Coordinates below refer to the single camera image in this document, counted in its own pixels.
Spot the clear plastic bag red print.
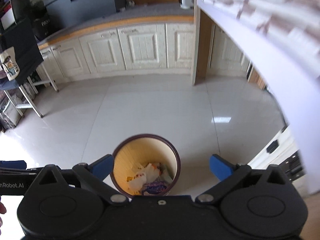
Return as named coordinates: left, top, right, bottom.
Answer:
left=127, top=163, right=161, bottom=194

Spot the grey storage box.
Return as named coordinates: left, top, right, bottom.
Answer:
left=44, top=0, right=126, bottom=29

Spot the white chair with dark cloth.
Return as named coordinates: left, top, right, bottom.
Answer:
left=1, top=18, right=59, bottom=118

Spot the cream trash bin dark rim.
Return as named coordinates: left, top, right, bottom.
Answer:
left=111, top=134, right=181, bottom=198

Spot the white cabinet row wooden top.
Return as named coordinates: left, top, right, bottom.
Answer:
left=37, top=3, right=251, bottom=86

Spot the checkered beige white blanket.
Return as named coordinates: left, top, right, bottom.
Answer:
left=200, top=0, right=319, bottom=41

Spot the small cartoon tote bag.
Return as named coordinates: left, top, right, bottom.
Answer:
left=1, top=47, right=20, bottom=81

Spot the yellow snack wrapper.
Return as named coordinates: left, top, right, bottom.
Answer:
left=126, top=176, right=137, bottom=183

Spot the blue floral tissue pack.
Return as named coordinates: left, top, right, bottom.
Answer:
left=141, top=181, right=170, bottom=196

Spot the black shelving unit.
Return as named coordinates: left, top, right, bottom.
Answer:
left=1, top=0, right=30, bottom=31

